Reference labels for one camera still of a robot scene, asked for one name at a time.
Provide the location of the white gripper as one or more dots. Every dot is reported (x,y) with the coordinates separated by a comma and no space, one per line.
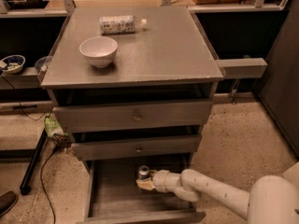
(161,180)

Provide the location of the silver blue redbull can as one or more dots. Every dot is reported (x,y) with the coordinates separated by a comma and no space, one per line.
(143,172)

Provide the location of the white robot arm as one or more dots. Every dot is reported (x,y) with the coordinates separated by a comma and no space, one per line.
(271,200)

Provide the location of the grey open bottom drawer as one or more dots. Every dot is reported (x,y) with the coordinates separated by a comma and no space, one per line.
(114,197)

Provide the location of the grey middle drawer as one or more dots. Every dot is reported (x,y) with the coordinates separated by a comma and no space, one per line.
(136,147)

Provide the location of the grey top drawer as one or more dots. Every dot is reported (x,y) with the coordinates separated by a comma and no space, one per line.
(127,116)

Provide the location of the grey drawer cabinet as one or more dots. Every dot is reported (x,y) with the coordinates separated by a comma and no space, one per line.
(167,61)

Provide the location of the green snack bag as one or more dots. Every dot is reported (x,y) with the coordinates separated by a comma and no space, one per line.
(54,130)

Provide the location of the black metal table leg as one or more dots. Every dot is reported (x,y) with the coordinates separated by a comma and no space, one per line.
(25,184)

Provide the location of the white ceramic bowl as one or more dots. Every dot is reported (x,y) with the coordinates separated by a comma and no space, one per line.
(99,51)

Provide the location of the dark shoe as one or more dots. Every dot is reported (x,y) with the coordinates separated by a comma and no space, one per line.
(7,201)

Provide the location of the grey side shelf bar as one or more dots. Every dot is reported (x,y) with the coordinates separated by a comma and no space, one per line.
(242,68)

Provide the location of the small clear cup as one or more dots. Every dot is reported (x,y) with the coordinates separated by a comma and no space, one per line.
(43,63)

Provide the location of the plastic water bottle lying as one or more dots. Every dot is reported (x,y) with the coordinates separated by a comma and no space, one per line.
(126,24)

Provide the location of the blue patterned bowl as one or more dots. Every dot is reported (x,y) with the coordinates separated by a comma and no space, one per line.
(12,64)

